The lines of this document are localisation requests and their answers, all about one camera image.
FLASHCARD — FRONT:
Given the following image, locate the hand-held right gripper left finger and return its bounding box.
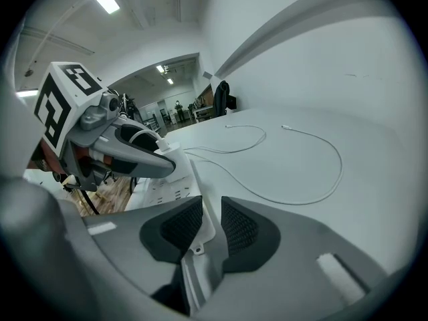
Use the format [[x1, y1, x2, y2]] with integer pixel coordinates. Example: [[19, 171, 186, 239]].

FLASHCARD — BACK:
[[59, 194, 205, 321]]

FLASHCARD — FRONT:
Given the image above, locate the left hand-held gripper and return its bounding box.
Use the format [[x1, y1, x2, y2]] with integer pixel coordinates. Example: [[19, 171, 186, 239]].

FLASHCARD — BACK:
[[33, 62, 177, 193]]

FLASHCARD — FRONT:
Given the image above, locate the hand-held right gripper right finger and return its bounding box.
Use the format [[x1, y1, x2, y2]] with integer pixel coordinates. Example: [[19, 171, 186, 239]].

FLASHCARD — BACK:
[[193, 195, 389, 321]]

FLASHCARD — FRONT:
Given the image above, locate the white power strip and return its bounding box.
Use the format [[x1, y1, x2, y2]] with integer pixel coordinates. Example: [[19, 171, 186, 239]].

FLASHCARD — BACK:
[[125, 160, 223, 316]]

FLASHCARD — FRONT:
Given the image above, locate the person's left hand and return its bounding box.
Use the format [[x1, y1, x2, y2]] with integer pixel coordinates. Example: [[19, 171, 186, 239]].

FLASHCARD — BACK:
[[74, 145, 114, 167]]

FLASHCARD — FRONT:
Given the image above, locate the white table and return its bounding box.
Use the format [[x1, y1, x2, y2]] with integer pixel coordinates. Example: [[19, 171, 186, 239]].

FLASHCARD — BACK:
[[193, 104, 215, 124]]

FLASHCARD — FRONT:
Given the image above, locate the black jacket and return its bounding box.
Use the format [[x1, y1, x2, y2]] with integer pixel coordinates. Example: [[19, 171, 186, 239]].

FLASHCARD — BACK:
[[213, 80, 231, 117]]

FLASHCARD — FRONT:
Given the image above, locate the black office chair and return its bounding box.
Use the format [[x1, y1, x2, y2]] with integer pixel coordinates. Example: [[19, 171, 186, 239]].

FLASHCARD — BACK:
[[213, 80, 239, 118]]

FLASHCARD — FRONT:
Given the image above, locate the white ceiling pipe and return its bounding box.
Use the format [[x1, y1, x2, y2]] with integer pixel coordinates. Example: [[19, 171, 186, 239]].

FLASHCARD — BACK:
[[19, 26, 97, 56]]

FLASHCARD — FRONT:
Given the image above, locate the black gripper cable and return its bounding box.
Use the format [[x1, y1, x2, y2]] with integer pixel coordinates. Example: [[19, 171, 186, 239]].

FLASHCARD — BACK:
[[79, 188, 102, 216]]

